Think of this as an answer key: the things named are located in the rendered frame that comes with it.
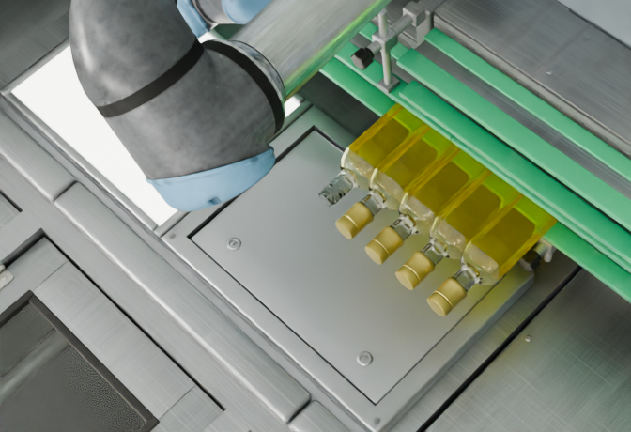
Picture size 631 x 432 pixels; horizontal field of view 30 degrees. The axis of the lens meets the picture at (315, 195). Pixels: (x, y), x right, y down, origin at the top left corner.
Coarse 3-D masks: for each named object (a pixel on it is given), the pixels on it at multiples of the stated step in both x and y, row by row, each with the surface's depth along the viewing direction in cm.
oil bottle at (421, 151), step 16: (432, 128) 170; (416, 144) 169; (432, 144) 169; (448, 144) 169; (384, 160) 168; (400, 160) 168; (416, 160) 168; (432, 160) 168; (384, 176) 167; (400, 176) 166; (416, 176) 167; (384, 192) 166; (400, 192) 166
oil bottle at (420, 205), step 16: (448, 160) 167; (464, 160) 167; (432, 176) 166; (448, 176) 166; (464, 176) 166; (416, 192) 165; (432, 192) 165; (448, 192) 164; (400, 208) 165; (416, 208) 164; (432, 208) 163; (416, 224) 164
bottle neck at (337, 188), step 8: (344, 176) 170; (328, 184) 170; (336, 184) 169; (344, 184) 169; (352, 184) 170; (320, 192) 169; (328, 192) 169; (336, 192) 169; (344, 192) 169; (328, 200) 169; (336, 200) 169
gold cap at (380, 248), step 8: (384, 232) 164; (392, 232) 163; (376, 240) 163; (384, 240) 163; (392, 240) 163; (400, 240) 163; (368, 248) 163; (376, 248) 162; (384, 248) 163; (392, 248) 163; (376, 256) 163; (384, 256) 163
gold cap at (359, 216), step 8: (352, 208) 166; (360, 208) 166; (344, 216) 166; (352, 216) 165; (360, 216) 165; (368, 216) 166; (336, 224) 166; (344, 224) 165; (352, 224) 165; (360, 224) 165; (344, 232) 166; (352, 232) 165
